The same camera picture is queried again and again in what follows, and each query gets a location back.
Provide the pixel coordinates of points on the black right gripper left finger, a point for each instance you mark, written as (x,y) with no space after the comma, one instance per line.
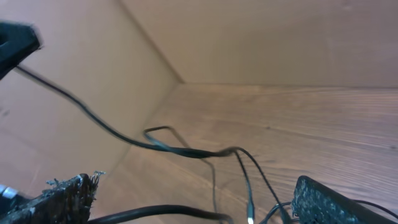
(67,201)

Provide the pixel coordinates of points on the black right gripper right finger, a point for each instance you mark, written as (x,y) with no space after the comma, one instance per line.
(314,202)

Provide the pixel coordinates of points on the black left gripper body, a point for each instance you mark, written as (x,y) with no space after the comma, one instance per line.
(18,41)

